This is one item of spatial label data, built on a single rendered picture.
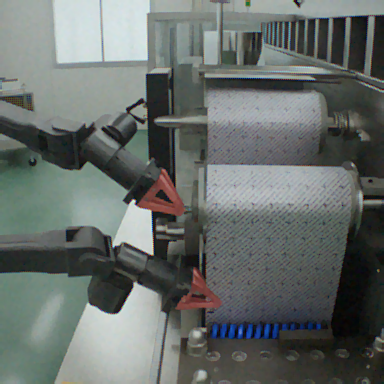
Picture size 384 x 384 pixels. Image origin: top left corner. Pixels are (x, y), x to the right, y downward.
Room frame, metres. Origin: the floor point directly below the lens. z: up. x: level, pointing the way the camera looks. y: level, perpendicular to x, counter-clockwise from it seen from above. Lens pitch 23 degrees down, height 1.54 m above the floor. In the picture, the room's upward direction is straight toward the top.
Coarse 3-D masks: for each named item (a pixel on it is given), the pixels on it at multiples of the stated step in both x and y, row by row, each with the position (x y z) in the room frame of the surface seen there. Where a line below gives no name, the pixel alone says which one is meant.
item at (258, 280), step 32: (224, 256) 0.60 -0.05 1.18; (256, 256) 0.60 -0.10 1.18; (288, 256) 0.60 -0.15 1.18; (320, 256) 0.60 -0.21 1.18; (224, 288) 0.60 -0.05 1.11; (256, 288) 0.60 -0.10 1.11; (288, 288) 0.60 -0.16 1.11; (320, 288) 0.60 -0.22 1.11; (224, 320) 0.60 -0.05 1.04; (256, 320) 0.60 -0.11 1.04; (288, 320) 0.60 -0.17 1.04; (320, 320) 0.60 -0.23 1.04
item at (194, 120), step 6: (186, 108) 0.91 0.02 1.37; (192, 108) 0.91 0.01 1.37; (198, 108) 0.91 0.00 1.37; (204, 108) 0.91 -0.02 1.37; (186, 114) 0.89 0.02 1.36; (192, 114) 0.89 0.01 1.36; (198, 114) 0.89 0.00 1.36; (204, 114) 0.89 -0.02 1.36; (180, 120) 0.89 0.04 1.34; (186, 120) 0.89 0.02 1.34; (192, 120) 0.89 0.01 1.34; (198, 120) 0.89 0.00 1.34; (204, 120) 0.89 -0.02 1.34; (180, 126) 0.89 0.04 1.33; (186, 126) 0.89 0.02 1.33; (192, 126) 0.89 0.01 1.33; (198, 126) 0.89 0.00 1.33; (204, 126) 0.89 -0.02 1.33; (186, 132) 0.89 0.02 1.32; (192, 132) 0.89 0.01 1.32; (198, 132) 0.90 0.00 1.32; (204, 132) 0.89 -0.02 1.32
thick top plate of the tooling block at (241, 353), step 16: (352, 336) 0.56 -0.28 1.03; (368, 336) 0.55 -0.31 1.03; (208, 352) 0.53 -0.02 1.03; (224, 352) 0.53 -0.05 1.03; (240, 352) 0.53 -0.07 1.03; (256, 352) 0.53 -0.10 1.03; (272, 352) 0.53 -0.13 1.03; (288, 352) 0.53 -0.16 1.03; (304, 352) 0.52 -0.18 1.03; (320, 352) 0.52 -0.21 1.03; (336, 352) 0.52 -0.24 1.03; (352, 352) 0.52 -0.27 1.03; (368, 352) 0.52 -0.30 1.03; (192, 368) 0.49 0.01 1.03; (208, 368) 0.49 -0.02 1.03; (224, 368) 0.49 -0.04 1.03; (240, 368) 0.49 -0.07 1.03; (256, 368) 0.49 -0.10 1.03; (272, 368) 0.49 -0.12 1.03; (288, 368) 0.49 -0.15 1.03; (304, 368) 0.49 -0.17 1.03; (320, 368) 0.48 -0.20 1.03; (336, 368) 0.48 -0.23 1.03; (352, 368) 0.48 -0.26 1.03; (368, 368) 0.48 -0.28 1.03
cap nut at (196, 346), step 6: (192, 330) 0.54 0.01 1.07; (198, 330) 0.54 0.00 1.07; (192, 336) 0.53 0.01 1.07; (198, 336) 0.53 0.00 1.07; (204, 336) 0.53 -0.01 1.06; (192, 342) 0.53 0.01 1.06; (198, 342) 0.52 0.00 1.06; (204, 342) 0.53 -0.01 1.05; (186, 348) 0.54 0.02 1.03; (192, 348) 0.52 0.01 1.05; (198, 348) 0.52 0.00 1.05; (204, 348) 0.53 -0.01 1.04; (192, 354) 0.52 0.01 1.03; (198, 354) 0.52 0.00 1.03; (204, 354) 0.52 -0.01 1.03
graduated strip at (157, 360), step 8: (160, 312) 0.80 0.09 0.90; (160, 320) 0.77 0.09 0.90; (160, 328) 0.74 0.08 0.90; (160, 336) 0.72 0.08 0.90; (160, 344) 0.69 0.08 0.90; (160, 352) 0.66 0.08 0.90; (152, 360) 0.64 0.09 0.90; (160, 360) 0.64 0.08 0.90; (152, 368) 0.62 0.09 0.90; (160, 368) 0.62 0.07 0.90; (152, 376) 0.59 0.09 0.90
